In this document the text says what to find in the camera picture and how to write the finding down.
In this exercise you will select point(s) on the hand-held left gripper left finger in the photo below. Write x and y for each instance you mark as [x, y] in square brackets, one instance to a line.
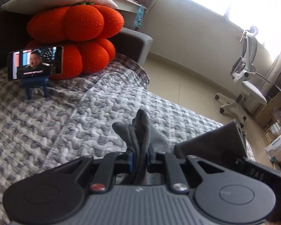
[130, 161]

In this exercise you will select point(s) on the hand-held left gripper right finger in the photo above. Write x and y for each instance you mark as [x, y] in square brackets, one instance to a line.
[149, 159]

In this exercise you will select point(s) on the dark grey garment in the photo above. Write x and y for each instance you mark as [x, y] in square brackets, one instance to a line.
[140, 140]

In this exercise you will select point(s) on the grey checked quilted blanket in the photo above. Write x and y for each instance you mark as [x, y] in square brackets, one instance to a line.
[72, 121]

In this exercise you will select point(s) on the wooden shelf desk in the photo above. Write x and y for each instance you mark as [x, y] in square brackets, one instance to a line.
[271, 107]

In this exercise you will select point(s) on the white office chair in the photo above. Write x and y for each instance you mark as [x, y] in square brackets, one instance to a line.
[255, 93]

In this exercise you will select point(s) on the grey sofa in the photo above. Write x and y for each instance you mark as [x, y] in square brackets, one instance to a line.
[135, 42]

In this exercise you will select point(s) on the blue phone stand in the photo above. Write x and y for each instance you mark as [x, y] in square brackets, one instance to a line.
[35, 82]

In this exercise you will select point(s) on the smartphone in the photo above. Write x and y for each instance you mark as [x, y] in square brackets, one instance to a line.
[35, 62]

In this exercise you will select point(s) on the blue plastic bag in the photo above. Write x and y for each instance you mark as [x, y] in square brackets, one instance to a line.
[138, 18]

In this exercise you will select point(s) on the orange pumpkin cushion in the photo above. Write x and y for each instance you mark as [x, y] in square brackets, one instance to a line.
[84, 21]

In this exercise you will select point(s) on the window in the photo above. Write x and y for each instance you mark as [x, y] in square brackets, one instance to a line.
[224, 0]

